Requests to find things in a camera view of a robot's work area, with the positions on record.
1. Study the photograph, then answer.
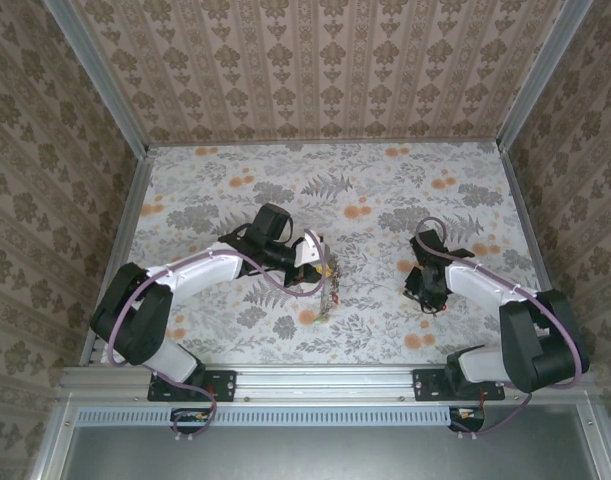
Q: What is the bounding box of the floral patterned tablecloth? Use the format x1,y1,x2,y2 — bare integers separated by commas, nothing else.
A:
92,141,554,369

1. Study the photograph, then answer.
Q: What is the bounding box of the grey metal panel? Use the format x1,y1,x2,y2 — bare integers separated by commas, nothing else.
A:
64,405,599,480

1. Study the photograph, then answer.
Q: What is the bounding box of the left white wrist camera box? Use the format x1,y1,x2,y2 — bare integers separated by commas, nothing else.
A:
292,228,331,269

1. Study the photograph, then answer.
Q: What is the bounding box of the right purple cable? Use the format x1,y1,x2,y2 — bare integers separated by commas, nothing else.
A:
414,216,589,442

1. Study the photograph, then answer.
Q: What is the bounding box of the purple cable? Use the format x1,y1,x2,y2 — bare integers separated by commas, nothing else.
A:
414,216,589,442
104,227,334,444

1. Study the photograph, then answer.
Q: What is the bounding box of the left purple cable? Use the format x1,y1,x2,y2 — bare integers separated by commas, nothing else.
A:
104,227,334,444

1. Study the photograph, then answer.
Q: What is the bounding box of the aluminium table side rail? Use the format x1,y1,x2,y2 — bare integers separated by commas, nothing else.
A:
498,144,554,296
79,147,157,369

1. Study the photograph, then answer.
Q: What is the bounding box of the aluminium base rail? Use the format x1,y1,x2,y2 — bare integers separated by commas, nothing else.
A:
59,364,599,402

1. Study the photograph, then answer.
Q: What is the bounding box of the white slotted cable duct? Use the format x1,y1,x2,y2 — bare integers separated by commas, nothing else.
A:
77,405,454,427

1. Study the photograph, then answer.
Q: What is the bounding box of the aluminium frame post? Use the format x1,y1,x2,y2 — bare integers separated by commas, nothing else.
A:
42,0,151,157
497,0,594,151

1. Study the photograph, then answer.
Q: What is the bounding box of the aluminium lower frame bar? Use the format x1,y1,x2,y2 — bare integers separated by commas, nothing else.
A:
577,399,611,480
29,392,79,480

